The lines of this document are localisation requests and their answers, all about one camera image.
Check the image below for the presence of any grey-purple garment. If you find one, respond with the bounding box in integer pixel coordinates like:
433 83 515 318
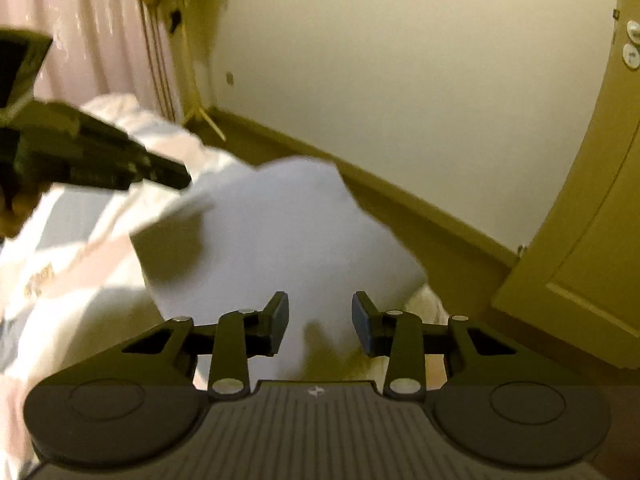
132 157 426 380

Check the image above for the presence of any white fluffy folded blanket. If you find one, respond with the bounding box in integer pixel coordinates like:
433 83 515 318
278 282 452 391

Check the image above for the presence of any pink curtain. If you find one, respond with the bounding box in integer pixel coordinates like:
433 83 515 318
1 0 182 122

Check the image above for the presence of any checkered patchwork quilt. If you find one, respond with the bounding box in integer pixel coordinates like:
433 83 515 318
0 92 262 476

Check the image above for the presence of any yellow wooden door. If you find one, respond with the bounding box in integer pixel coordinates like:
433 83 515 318
491 0 639 370

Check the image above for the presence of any silver door handle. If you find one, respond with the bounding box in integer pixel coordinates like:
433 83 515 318
622 20 640 72

